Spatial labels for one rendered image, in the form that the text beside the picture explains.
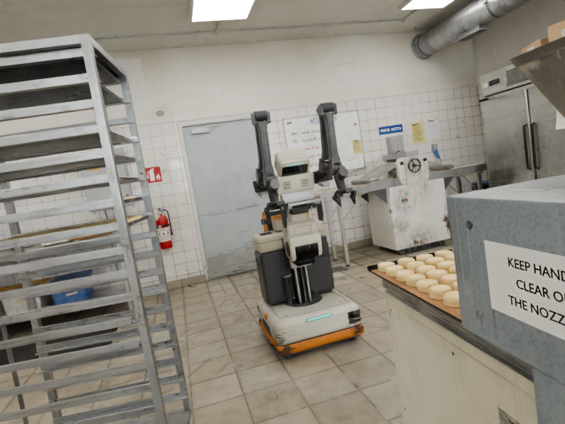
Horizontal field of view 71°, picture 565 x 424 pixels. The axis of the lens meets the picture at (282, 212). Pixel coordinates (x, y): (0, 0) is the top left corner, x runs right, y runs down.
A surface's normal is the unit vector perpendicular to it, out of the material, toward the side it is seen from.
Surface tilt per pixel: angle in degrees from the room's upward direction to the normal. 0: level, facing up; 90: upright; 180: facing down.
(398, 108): 90
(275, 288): 90
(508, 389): 90
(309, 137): 90
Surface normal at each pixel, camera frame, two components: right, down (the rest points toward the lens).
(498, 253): -0.97, 0.17
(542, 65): -0.86, 0.49
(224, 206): 0.26, 0.05
